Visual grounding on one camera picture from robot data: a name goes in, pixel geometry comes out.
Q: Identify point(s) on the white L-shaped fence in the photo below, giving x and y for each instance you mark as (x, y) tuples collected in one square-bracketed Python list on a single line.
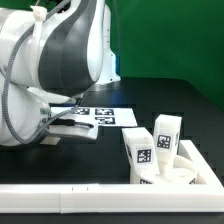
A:
[(206, 195)]

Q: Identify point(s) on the white marker sheet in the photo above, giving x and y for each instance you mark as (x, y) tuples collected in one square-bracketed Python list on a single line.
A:
[(92, 116)]

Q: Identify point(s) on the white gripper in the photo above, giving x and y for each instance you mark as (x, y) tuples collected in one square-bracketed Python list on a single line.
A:
[(71, 127)]

